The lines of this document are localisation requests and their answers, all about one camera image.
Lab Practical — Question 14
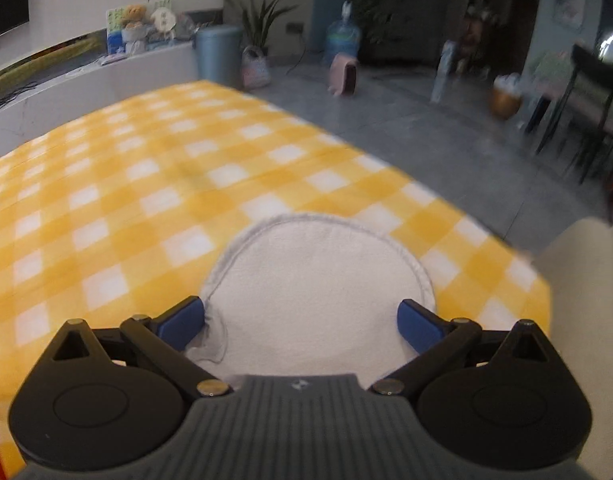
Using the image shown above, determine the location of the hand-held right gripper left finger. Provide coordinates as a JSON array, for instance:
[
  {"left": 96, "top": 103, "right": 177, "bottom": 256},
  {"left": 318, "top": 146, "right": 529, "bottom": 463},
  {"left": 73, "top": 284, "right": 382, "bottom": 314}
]
[{"left": 42, "top": 296, "right": 232, "bottom": 398}]

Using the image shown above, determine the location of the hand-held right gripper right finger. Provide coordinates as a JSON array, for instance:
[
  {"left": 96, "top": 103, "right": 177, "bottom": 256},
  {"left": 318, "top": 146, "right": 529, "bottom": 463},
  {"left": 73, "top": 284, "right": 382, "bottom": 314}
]
[{"left": 371, "top": 299, "right": 572, "bottom": 397}]

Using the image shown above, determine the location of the white round cushion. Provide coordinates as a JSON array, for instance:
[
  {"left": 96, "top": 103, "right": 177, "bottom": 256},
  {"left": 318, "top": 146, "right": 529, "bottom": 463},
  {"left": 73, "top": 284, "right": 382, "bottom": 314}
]
[{"left": 186, "top": 213, "right": 437, "bottom": 386}]

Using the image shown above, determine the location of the yellow checkered tablecloth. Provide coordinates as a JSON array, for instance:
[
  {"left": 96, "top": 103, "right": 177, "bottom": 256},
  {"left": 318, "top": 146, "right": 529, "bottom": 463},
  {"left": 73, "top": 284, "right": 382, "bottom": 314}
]
[{"left": 0, "top": 80, "right": 553, "bottom": 480}]

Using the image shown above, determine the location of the beige sofa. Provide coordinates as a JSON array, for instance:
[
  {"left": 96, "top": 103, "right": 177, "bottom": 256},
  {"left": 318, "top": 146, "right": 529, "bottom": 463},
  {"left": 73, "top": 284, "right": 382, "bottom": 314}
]
[{"left": 531, "top": 217, "right": 613, "bottom": 480}]

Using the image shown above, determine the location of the gold wicker bin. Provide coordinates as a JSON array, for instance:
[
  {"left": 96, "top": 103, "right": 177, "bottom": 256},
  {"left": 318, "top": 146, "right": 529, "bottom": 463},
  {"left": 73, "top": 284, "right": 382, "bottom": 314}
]
[{"left": 489, "top": 74, "right": 525, "bottom": 120}]

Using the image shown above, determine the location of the white marble television console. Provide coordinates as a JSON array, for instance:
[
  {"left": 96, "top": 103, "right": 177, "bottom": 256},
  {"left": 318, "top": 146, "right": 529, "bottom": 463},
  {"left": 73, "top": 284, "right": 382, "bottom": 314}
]
[{"left": 0, "top": 40, "right": 203, "bottom": 163}]

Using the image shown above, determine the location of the white tall packet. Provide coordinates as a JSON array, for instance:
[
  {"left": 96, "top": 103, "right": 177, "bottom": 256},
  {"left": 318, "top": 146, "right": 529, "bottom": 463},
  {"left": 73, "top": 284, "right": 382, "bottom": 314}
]
[{"left": 431, "top": 42, "right": 457, "bottom": 104}]

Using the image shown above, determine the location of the pink heater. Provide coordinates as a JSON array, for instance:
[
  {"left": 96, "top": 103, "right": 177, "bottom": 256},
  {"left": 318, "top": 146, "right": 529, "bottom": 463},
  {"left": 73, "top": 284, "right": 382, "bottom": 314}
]
[{"left": 329, "top": 54, "right": 361, "bottom": 99}]

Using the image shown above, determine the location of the pastel woven basket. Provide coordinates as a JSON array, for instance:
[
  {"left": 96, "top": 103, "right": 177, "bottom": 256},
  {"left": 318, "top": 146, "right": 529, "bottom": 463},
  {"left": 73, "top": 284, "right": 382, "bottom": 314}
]
[{"left": 240, "top": 45, "right": 271, "bottom": 90}]

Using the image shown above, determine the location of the grey trash can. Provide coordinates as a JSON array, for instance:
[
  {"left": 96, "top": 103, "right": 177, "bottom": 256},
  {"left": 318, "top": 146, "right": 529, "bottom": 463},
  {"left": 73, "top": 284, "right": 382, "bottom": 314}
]
[{"left": 194, "top": 25, "right": 244, "bottom": 92}]

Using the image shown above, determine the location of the black dining chair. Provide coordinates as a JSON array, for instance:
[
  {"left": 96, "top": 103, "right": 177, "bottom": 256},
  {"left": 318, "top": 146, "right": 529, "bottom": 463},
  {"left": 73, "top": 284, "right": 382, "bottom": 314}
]
[{"left": 529, "top": 45, "right": 613, "bottom": 186}]

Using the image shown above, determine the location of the long yellow-green cushion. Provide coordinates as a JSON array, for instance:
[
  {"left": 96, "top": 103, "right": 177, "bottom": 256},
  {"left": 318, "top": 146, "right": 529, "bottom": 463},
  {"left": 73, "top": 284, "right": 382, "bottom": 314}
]
[{"left": 0, "top": 40, "right": 107, "bottom": 99}]

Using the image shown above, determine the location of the blue patterned plate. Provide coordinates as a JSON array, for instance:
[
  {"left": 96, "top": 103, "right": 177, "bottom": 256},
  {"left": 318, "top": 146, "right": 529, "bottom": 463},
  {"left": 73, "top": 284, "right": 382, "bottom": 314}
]
[{"left": 176, "top": 12, "right": 198, "bottom": 41}]

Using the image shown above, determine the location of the teddy bear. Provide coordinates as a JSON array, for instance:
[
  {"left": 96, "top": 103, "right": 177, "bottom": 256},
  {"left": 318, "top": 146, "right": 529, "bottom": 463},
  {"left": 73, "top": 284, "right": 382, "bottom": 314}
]
[{"left": 120, "top": 4, "right": 148, "bottom": 53}]

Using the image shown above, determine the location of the blue water bottle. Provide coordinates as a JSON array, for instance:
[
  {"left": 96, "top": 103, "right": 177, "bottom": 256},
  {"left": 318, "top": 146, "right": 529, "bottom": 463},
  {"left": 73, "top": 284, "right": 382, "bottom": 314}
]
[{"left": 325, "top": 2, "right": 362, "bottom": 63}]

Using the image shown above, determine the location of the round white sign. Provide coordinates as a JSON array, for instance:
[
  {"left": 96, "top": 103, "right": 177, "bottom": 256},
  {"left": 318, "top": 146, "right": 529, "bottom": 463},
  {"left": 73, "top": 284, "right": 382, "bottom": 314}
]
[{"left": 151, "top": 7, "right": 176, "bottom": 39}]

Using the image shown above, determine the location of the dark cabinet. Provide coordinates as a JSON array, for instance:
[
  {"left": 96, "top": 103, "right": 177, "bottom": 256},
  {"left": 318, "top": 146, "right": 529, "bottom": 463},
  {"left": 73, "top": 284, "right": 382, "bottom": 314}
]
[{"left": 357, "top": 0, "right": 450, "bottom": 66}]

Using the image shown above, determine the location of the green printed poster card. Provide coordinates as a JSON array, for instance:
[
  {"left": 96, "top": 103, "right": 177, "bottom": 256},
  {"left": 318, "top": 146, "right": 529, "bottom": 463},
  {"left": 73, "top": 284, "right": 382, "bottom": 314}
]
[{"left": 105, "top": 0, "right": 173, "bottom": 56}]

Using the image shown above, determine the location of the snake plant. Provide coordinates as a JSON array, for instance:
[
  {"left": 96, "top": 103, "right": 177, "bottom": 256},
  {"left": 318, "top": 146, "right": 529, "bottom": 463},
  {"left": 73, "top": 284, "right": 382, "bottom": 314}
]
[{"left": 214, "top": 0, "right": 307, "bottom": 56}]

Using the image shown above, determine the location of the black power cable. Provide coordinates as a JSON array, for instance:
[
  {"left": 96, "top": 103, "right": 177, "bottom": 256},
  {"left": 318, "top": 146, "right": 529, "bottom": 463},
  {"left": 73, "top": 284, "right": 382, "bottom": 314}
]
[{"left": 281, "top": 30, "right": 332, "bottom": 81}]

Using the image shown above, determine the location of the framed wall picture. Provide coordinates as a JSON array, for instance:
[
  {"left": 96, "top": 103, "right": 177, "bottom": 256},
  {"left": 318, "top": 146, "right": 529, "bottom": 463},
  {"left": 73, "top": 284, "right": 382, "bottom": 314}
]
[{"left": 554, "top": 0, "right": 587, "bottom": 29}]

